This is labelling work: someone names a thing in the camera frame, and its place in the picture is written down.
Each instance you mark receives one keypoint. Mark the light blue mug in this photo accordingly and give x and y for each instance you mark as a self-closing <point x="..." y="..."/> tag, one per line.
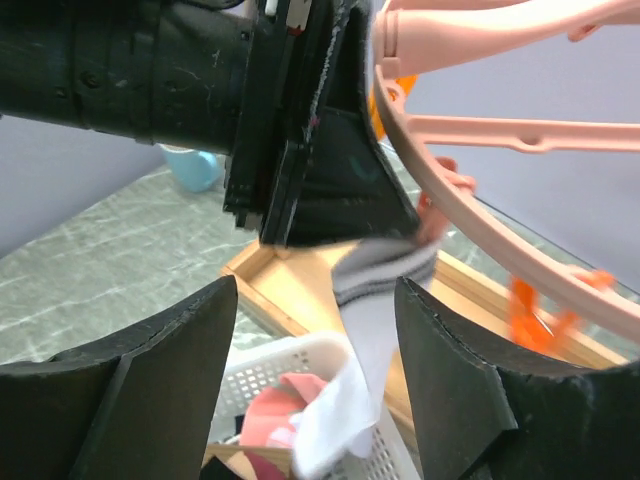
<point x="195" y="170"/>

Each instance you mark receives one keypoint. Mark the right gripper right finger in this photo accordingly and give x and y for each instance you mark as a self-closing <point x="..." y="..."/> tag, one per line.
<point x="486" y="408"/>

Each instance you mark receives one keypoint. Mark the white plastic basket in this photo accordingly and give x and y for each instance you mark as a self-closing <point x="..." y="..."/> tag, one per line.
<point x="323" y="354"/>

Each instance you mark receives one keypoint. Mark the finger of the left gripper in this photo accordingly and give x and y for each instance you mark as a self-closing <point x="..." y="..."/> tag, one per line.
<point x="332" y="181"/>

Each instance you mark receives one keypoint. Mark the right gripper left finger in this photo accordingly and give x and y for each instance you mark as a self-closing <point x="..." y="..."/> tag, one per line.
<point x="136" y="404"/>

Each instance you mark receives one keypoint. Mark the pink round clip hanger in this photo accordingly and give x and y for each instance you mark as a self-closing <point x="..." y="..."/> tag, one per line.
<point x="577" y="207"/>

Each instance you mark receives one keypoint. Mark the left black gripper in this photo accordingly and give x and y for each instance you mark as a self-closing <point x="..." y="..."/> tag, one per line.
<point x="190" y="74"/>

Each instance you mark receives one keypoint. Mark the pile of socks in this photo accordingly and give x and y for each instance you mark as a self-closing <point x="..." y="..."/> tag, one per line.
<point x="267" y="432"/>

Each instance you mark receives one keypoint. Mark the white black striped sock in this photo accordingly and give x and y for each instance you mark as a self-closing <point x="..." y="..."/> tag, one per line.
<point x="360" y="345"/>

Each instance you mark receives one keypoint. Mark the wooden hanger rack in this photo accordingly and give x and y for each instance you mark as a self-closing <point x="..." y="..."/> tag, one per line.
<point x="289" y="292"/>

